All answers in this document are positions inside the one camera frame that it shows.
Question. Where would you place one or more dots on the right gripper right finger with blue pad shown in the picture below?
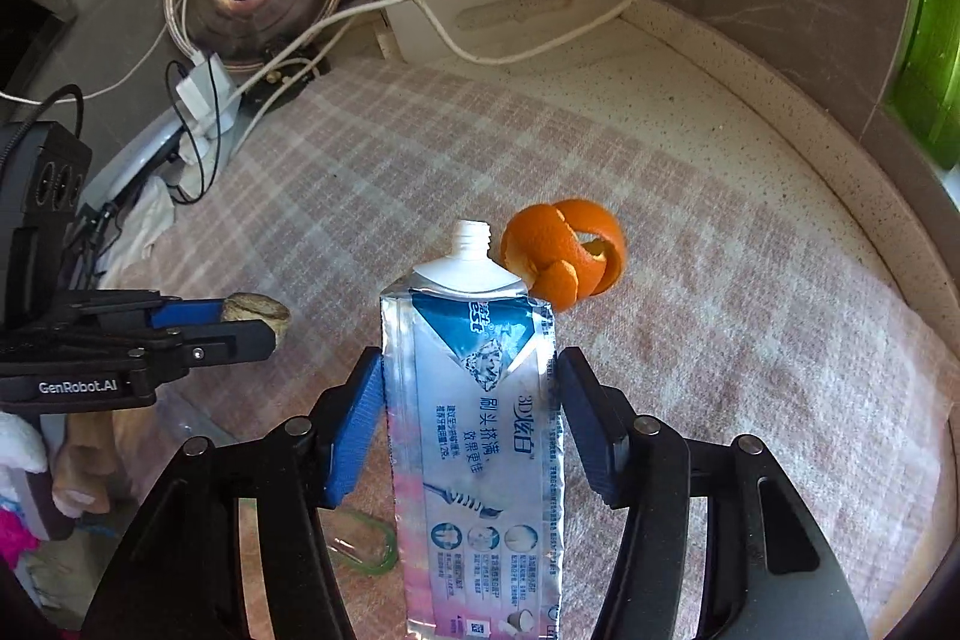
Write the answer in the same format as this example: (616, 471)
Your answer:
(637, 463)

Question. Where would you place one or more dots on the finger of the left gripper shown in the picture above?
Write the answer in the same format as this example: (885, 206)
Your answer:
(174, 313)
(226, 343)

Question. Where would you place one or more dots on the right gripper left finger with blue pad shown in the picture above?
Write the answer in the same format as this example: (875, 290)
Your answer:
(314, 462)

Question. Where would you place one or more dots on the blue silver toothpaste tube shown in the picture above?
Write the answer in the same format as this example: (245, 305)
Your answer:
(476, 439)

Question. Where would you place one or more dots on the pink left sleeve forearm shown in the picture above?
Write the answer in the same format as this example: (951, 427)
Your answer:
(15, 538)

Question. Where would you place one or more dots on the left hand white knit glove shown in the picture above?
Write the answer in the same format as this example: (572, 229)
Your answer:
(60, 468)

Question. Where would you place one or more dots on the green glass tube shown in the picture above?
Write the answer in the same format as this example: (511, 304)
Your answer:
(364, 543)

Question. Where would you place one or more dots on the white cloth bag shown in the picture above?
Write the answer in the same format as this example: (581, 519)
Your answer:
(151, 215)

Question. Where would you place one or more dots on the pink checkered cloth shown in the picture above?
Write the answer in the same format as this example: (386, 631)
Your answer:
(728, 318)

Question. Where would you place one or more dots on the white power strip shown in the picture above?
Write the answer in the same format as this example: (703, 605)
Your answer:
(208, 94)

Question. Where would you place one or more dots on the green soap bottle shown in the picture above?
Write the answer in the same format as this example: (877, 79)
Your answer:
(923, 87)

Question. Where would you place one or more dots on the white ring light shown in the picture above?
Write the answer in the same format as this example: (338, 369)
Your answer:
(121, 179)

